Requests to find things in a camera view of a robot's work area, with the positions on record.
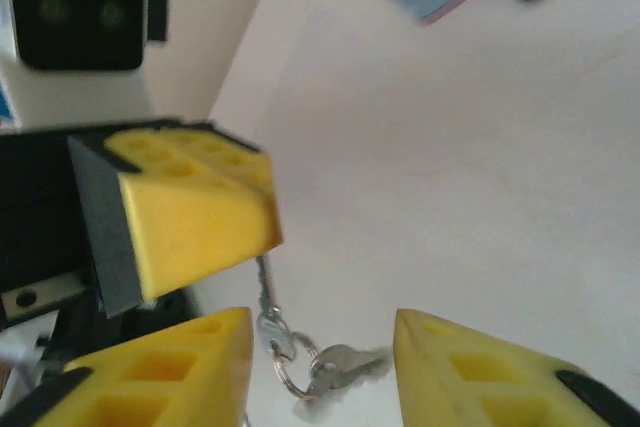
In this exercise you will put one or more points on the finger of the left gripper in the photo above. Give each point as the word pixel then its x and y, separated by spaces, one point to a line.
pixel 220 147
pixel 200 237

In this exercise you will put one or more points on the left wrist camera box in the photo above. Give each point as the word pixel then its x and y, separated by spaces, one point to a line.
pixel 75 7

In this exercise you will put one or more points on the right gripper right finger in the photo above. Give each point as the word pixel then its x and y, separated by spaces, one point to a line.
pixel 425 387

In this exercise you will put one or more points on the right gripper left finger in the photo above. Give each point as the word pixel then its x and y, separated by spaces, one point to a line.
pixel 220 372

